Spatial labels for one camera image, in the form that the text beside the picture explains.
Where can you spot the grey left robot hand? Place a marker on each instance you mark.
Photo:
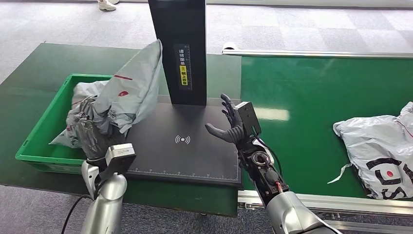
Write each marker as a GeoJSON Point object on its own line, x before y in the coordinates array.
{"type": "Point", "coordinates": [93, 140]}

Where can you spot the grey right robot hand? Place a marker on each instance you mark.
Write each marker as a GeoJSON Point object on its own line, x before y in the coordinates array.
{"type": "Point", "coordinates": [230, 132]}

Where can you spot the grey mailer package red print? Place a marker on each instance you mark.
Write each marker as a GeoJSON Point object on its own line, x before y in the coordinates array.
{"type": "Point", "coordinates": [135, 87]}

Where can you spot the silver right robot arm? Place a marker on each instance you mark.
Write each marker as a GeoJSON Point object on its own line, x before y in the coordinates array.
{"type": "Point", "coordinates": [277, 197]}

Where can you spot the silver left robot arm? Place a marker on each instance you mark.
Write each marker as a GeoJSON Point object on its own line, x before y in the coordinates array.
{"type": "Point", "coordinates": [105, 203]}

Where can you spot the grey crumpled mailer package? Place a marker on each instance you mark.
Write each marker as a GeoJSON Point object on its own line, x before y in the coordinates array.
{"type": "Point", "coordinates": [80, 93]}

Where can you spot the green conveyor belt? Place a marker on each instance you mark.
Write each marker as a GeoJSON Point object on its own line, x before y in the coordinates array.
{"type": "Point", "coordinates": [306, 97]}

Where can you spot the grey mailer package black print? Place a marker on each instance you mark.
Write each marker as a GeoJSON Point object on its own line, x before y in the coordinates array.
{"type": "Point", "coordinates": [380, 151]}

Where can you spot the green plastic crate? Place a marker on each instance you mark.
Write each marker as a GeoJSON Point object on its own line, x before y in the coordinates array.
{"type": "Point", "coordinates": [38, 151]}

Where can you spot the yellow and black column label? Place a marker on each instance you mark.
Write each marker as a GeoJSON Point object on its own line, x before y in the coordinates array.
{"type": "Point", "coordinates": [183, 74]}

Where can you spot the dark green table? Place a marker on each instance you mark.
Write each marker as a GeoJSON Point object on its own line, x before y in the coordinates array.
{"type": "Point", "coordinates": [48, 61]}

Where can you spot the black scanner column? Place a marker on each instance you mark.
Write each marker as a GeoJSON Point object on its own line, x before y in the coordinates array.
{"type": "Point", "coordinates": [180, 25]}

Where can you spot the person's white shoe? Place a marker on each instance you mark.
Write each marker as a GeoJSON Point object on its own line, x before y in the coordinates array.
{"type": "Point", "coordinates": [107, 5]}

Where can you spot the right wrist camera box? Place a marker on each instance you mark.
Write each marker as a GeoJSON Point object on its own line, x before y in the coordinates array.
{"type": "Point", "coordinates": [249, 118]}

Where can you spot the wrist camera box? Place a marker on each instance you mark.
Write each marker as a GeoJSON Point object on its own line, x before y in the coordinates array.
{"type": "Point", "coordinates": [119, 158]}
{"type": "Point", "coordinates": [249, 118]}

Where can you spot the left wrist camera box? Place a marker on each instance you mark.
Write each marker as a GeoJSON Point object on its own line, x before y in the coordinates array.
{"type": "Point", "coordinates": [119, 158]}

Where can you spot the black scanner base plate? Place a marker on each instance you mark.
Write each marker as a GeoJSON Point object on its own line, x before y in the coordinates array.
{"type": "Point", "coordinates": [193, 155]}

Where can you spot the thin silver conveyor rail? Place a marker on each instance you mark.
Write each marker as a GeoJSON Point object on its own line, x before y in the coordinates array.
{"type": "Point", "coordinates": [322, 53]}

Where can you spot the wide silver conveyor rail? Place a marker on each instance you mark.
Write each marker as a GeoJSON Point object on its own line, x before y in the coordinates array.
{"type": "Point", "coordinates": [355, 205]}

